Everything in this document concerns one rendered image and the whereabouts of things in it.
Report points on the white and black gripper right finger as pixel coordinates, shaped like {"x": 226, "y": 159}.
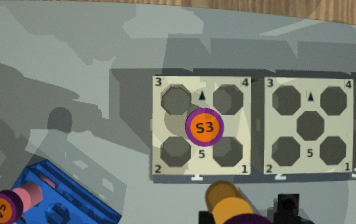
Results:
{"x": 284, "y": 216}

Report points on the blue tube rack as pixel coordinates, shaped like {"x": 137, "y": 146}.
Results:
{"x": 86, "y": 202}

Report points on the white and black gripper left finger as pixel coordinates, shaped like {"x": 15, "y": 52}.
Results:
{"x": 206, "y": 218}

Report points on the grey bench mat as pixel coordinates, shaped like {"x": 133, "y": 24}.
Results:
{"x": 76, "y": 88}

